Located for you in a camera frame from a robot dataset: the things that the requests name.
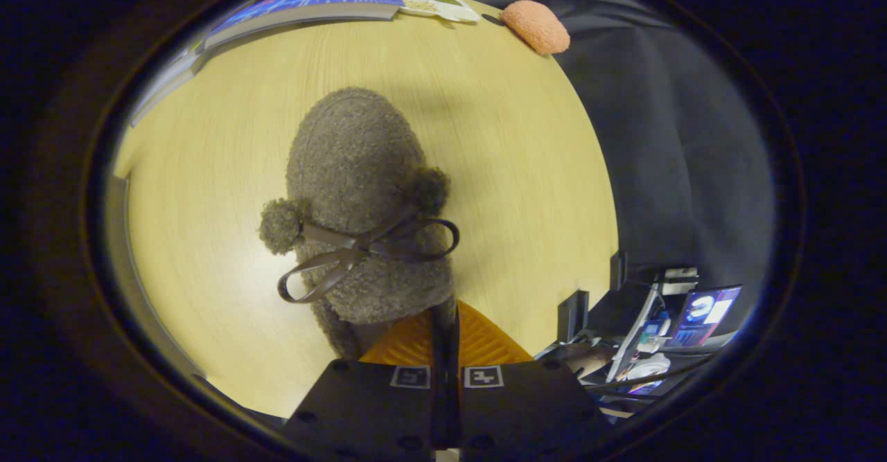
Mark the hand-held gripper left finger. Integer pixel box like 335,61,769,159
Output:
283,304,448,462

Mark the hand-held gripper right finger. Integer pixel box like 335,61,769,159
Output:
447,299,612,462

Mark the brown fuzzy shoe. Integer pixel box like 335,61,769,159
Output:
259,87,462,363

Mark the black table clamp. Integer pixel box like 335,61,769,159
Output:
609,250,629,291
557,290,590,343

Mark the white round dish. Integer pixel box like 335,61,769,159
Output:
632,353,673,381

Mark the white stand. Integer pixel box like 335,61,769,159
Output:
615,283,662,381

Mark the laptop screen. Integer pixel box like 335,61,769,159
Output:
667,285,743,349

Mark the black backdrop cloth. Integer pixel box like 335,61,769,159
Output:
443,0,775,296

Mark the orange fuzzy toy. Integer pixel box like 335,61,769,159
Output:
500,0,572,57

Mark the white book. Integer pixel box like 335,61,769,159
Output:
129,41,209,129

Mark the blue book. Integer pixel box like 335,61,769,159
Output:
205,0,405,50

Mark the printed snack packet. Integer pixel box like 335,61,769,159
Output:
392,0,480,24

